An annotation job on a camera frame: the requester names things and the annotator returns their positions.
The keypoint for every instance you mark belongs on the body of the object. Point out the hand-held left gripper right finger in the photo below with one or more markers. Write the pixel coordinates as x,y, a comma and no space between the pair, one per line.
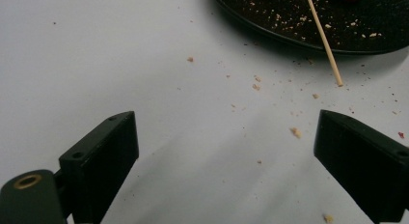
363,166

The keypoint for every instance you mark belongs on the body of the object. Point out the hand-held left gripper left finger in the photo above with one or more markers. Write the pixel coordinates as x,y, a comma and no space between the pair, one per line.
99,159

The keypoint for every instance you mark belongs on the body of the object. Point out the thin wooden skewer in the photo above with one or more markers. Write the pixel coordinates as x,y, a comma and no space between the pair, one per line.
324,40

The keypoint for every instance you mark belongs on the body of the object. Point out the round black textured plate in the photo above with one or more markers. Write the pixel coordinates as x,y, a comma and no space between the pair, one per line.
369,14

